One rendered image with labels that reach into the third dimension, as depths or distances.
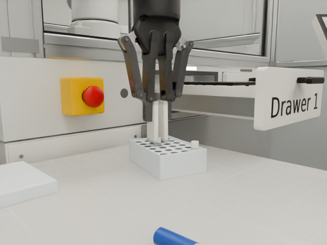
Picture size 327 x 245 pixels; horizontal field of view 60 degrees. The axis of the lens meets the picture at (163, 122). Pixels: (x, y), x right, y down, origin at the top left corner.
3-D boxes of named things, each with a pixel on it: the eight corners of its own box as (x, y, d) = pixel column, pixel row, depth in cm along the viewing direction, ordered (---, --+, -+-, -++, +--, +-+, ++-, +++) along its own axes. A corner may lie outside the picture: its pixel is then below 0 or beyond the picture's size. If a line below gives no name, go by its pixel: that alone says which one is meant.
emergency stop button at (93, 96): (106, 107, 53) (105, 85, 53) (87, 108, 51) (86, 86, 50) (98, 106, 56) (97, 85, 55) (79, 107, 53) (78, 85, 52)
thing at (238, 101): (310, 110, 69) (312, 84, 68) (257, 120, 51) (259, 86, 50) (186, 100, 97) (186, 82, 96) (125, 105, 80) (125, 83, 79)
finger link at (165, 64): (154, 34, 48) (161, 34, 48) (158, 100, 50) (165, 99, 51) (165, 31, 44) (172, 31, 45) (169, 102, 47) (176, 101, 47)
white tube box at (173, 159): (206, 171, 45) (207, 148, 45) (160, 180, 42) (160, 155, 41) (168, 153, 56) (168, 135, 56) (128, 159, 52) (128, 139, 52)
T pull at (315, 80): (324, 83, 57) (325, 76, 57) (311, 83, 52) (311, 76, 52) (305, 83, 60) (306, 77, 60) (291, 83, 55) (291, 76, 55)
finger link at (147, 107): (153, 91, 46) (136, 91, 45) (152, 121, 47) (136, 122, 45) (149, 90, 47) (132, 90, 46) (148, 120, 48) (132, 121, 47)
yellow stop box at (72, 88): (107, 113, 56) (106, 77, 55) (73, 116, 51) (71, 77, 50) (94, 111, 60) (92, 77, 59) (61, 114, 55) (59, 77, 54)
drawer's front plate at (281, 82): (320, 116, 69) (324, 70, 67) (262, 131, 49) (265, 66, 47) (312, 115, 70) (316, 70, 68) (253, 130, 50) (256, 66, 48)
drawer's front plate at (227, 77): (268, 101, 111) (270, 73, 109) (226, 107, 91) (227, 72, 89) (264, 101, 112) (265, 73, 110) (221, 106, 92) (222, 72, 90)
